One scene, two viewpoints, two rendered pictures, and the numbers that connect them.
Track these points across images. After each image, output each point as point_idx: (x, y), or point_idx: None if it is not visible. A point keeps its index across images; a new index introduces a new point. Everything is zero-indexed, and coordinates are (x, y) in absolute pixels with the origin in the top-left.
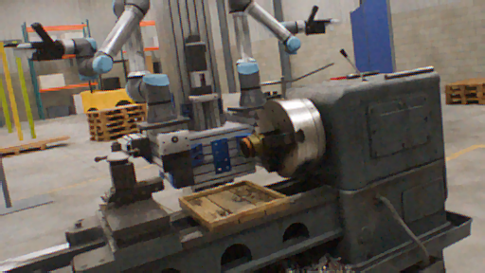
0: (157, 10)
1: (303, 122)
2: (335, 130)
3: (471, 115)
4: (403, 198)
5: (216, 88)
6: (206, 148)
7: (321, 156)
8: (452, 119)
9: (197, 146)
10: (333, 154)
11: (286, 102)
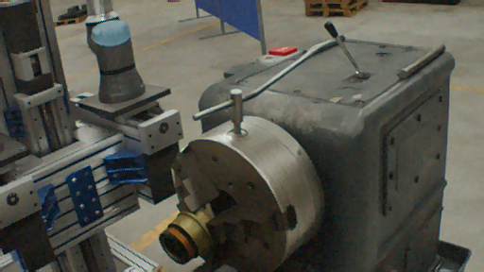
0: None
1: (293, 190)
2: (344, 190)
3: (340, 31)
4: (407, 254)
5: (57, 72)
6: (60, 189)
7: (314, 235)
8: (320, 38)
9: (47, 193)
10: (333, 227)
11: (250, 148)
